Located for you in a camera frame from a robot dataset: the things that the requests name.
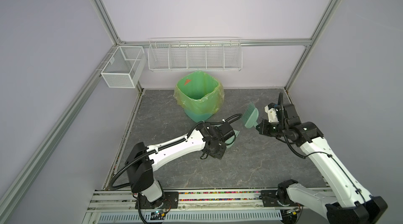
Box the mint green dustpan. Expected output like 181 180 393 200
225 130 240 147

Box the mint green hand brush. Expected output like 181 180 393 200
241 103 259 129

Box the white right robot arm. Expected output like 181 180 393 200
255 94 388 224

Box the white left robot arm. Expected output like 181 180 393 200
107 114 242 204

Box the green lined trash bin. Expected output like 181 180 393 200
174 71 225 122

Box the small white mesh basket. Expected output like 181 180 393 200
101 46 147 89

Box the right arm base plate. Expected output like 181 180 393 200
259 189 292 207

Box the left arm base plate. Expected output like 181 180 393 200
135 191 179 210

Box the long white wire basket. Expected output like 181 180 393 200
148 37 243 72

